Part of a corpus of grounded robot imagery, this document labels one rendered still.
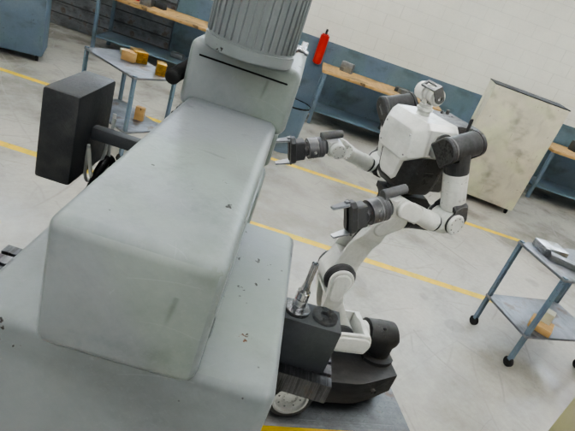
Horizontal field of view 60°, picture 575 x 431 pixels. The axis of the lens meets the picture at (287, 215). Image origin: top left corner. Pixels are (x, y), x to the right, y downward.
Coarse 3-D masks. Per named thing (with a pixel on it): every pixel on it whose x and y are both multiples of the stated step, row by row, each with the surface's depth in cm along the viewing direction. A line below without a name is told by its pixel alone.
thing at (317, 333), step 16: (288, 304) 167; (288, 320) 163; (304, 320) 165; (320, 320) 166; (336, 320) 168; (288, 336) 166; (304, 336) 166; (320, 336) 166; (336, 336) 165; (288, 352) 169; (304, 352) 169; (320, 352) 169; (304, 368) 172; (320, 368) 172
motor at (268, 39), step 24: (216, 0) 101; (240, 0) 97; (264, 0) 97; (288, 0) 98; (216, 24) 102; (240, 24) 99; (264, 24) 99; (288, 24) 101; (216, 48) 102; (240, 48) 100; (264, 48) 101; (288, 48) 104
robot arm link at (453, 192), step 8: (448, 176) 176; (464, 176) 175; (448, 184) 178; (456, 184) 176; (464, 184) 177; (448, 192) 179; (456, 192) 178; (464, 192) 179; (440, 200) 186; (448, 200) 180; (456, 200) 179; (464, 200) 180; (448, 208) 182; (456, 208) 180; (464, 208) 181; (456, 216) 180; (464, 216) 183; (448, 224) 180; (456, 224) 181; (448, 232) 181; (456, 232) 183
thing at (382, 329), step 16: (368, 320) 241; (384, 320) 244; (384, 336) 237; (336, 352) 240; (368, 352) 241; (384, 352) 240; (336, 368) 230; (352, 368) 234; (368, 368) 237; (384, 368) 241; (336, 384) 223; (352, 384) 225; (368, 384) 229; (384, 384) 238; (336, 400) 228; (352, 400) 231
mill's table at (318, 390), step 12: (12, 252) 177; (0, 264) 171; (288, 372) 168; (300, 372) 170; (312, 372) 174; (324, 372) 174; (276, 384) 170; (288, 384) 169; (300, 384) 169; (312, 384) 168; (324, 384) 169; (300, 396) 171; (312, 396) 171; (324, 396) 170
